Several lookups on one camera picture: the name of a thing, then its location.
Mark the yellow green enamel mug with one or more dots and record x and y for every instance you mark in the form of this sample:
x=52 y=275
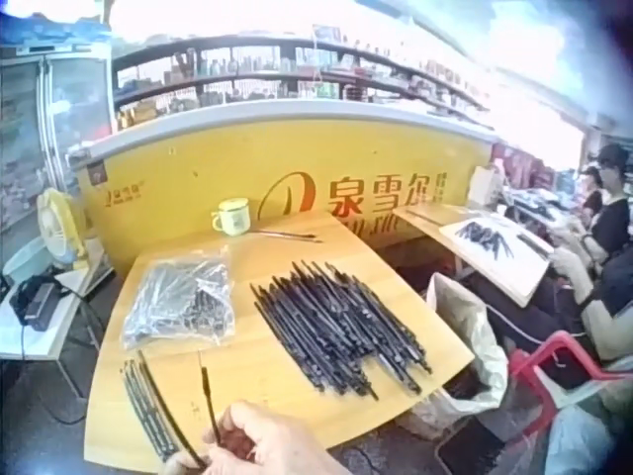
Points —
x=231 y=218

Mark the glass door fridge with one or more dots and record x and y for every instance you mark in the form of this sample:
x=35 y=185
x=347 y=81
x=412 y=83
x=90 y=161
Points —
x=54 y=128

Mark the short thin black strip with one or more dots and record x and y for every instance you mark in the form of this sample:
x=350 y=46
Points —
x=207 y=391

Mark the pale blue plastic basin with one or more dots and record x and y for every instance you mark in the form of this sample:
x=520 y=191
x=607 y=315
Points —
x=22 y=259

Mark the long curved black strip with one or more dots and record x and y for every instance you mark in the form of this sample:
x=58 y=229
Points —
x=165 y=401

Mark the white plastic sack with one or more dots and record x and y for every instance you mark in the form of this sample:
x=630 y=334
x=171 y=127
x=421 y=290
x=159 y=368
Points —
x=470 y=326

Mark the dark shelf of goods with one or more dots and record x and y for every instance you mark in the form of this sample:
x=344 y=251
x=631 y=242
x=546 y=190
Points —
x=277 y=74

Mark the person's left hand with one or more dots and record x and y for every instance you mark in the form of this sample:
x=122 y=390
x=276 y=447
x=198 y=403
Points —
x=184 y=464

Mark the pile of black wiper strips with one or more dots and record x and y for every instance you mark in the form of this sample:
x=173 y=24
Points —
x=336 y=326

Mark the red plastic stool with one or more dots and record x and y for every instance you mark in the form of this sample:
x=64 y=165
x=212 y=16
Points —
x=554 y=361

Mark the pale blue plastic bag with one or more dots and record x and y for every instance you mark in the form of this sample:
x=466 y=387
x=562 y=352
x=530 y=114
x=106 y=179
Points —
x=588 y=440

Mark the person's right hand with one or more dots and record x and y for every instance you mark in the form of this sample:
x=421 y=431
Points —
x=277 y=450

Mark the small wooden table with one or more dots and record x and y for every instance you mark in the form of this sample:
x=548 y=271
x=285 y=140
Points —
x=499 y=277

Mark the person's left fingers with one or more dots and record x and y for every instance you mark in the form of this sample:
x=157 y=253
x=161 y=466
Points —
x=185 y=462

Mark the thin black metal rod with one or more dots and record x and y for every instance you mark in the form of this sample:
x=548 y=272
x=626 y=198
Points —
x=287 y=234

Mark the person's right fingers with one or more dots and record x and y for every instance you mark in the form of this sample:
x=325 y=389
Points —
x=237 y=425

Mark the white side table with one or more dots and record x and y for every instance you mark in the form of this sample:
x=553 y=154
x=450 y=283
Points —
x=54 y=321

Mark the clear bag of black parts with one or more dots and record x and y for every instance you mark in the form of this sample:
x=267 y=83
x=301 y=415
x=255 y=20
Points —
x=180 y=297

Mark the heap of black strips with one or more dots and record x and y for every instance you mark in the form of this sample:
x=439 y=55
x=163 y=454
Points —
x=487 y=240

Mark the white paper bag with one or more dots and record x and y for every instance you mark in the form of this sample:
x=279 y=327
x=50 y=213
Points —
x=485 y=185

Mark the yellow desk fan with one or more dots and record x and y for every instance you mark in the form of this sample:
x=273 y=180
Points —
x=59 y=227

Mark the row of thin black strips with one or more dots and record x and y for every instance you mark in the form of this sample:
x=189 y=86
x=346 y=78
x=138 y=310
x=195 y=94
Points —
x=148 y=410

